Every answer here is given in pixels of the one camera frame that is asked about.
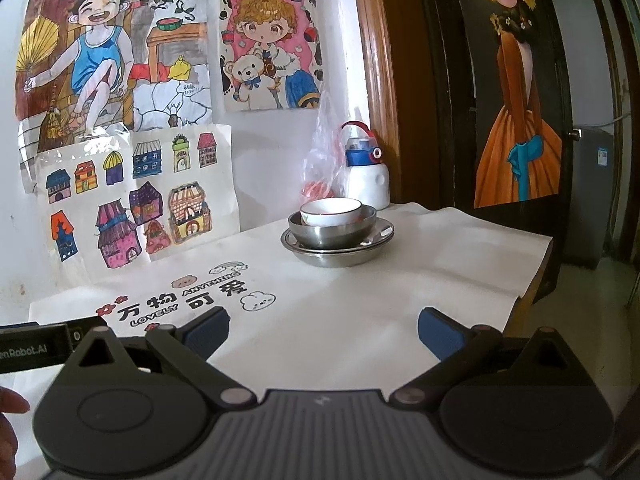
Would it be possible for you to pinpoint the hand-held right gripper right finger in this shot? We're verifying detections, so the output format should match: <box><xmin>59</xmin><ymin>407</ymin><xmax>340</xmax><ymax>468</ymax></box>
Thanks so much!
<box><xmin>390</xmin><ymin>306</ymin><xmax>577</xmax><ymax>407</ymax></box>

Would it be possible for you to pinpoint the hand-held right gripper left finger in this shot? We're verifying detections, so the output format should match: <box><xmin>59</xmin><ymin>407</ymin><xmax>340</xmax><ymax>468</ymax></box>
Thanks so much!
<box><xmin>65</xmin><ymin>306</ymin><xmax>257</xmax><ymax>407</ymax></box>

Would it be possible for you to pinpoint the large steel bowl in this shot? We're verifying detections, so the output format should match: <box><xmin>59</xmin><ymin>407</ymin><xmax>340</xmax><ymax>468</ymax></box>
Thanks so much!
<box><xmin>288</xmin><ymin>205</ymin><xmax>377</xmax><ymax>251</ymax></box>

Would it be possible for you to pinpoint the person's left hand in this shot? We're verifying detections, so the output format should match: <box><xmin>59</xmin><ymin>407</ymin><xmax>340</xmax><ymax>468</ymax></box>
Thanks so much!
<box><xmin>0</xmin><ymin>386</ymin><xmax>31</xmax><ymax>480</ymax></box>

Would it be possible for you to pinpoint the white printed tablecloth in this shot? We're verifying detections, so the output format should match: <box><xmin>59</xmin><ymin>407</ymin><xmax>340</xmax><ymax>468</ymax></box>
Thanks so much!
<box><xmin>27</xmin><ymin>202</ymin><xmax>554</xmax><ymax>367</ymax></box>

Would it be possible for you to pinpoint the houses drawing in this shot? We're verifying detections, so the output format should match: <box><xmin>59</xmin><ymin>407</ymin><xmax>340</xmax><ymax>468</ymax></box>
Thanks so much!
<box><xmin>19</xmin><ymin>121</ymin><xmax>242</xmax><ymax>272</ymax></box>

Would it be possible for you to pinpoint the white water bottle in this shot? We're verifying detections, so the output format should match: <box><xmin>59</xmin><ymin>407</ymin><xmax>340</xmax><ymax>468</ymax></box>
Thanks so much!
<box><xmin>341</xmin><ymin>120</ymin><xmax>391</xmax><ymax>212</ymax></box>

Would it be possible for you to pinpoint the grey appliance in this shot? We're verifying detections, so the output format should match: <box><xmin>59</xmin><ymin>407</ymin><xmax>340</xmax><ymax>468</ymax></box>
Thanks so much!
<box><xmin>569</xmin><ymin>127</ymin><xmax>617</xmax><ymax>268</ymax></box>

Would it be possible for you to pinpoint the clear plastic bag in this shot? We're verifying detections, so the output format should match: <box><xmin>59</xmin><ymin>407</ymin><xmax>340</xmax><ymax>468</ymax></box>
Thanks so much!
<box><xmin>301</xmin><ymin>94</ymin><xmax>352</xmax><ymax>202</ymax></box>

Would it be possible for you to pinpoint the orange dress painting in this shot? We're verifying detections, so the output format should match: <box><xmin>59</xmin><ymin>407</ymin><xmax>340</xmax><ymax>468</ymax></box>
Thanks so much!
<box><xmin>472</xmin><ymin>0</ymin><xmax>564</xmax><ymax>210</ymax></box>

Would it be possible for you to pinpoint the dark door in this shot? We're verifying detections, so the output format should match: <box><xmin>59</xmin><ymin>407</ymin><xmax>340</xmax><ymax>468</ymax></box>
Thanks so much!
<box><xmin>414</xmin><ymin>0</ymin><xmax>577</xmax><ymax>293</ymax></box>

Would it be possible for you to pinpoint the child with teddy bear drawing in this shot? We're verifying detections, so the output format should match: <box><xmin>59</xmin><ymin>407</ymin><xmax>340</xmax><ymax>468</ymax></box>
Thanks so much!
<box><xmin>217</xmin><ymin>0</ymin><xmax>327</xmax><ymax>114</ymax></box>

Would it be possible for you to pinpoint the boy with fan drawing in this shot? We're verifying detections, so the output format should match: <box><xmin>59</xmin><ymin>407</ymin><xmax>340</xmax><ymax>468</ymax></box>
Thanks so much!
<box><xmin>14</xmin><ymin>0</ymin><xmax>217</xmax><ymax>137</ymax></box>

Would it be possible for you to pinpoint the wooden door frame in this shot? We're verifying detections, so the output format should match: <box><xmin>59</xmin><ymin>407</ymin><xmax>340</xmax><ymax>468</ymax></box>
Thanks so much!
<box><xmin>349</xmin><ymin>0</ymin><xmax>453</xmax><ymax>211</ymax></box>

